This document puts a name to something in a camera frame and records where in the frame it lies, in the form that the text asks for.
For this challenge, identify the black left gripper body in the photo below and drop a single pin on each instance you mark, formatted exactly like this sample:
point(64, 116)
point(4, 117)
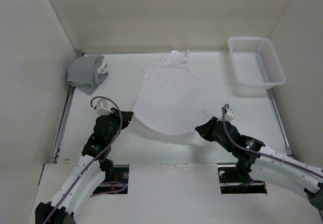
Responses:
point(115, 122)

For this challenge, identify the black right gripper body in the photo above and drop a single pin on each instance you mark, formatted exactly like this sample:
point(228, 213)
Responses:
point(210, 134)

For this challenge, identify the white tank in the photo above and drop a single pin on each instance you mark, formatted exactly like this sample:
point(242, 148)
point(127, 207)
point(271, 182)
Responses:
point(102, 69)
point(170, 98)

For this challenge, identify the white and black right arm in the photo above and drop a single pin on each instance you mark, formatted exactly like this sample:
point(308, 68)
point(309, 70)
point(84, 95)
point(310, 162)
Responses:
point(257, 161)

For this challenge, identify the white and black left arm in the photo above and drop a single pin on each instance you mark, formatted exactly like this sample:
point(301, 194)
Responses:
point(92, 169)

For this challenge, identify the white folded tank top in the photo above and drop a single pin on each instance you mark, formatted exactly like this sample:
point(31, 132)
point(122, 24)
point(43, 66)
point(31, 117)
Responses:
point(102, 69)

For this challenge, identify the grey folded tank top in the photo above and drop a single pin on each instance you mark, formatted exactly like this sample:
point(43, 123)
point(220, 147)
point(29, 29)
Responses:
point(82, 73)

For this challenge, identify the white plastic mesh basket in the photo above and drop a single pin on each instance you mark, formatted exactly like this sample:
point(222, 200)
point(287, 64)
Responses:
point(255, 63)

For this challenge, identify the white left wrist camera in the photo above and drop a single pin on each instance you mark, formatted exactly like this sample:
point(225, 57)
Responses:
point(101, 107)

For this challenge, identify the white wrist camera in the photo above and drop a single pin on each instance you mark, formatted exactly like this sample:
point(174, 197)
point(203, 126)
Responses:
point(228, 114)
point(101, 107)

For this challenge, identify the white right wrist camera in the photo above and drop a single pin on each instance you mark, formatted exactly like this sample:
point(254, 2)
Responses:
point(228, 114)

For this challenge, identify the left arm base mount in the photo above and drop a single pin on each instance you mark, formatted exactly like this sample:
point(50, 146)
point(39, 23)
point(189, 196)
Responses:
point(114, 183)

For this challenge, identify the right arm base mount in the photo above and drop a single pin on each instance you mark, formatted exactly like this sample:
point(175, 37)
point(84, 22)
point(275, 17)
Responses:
point(231, 183)

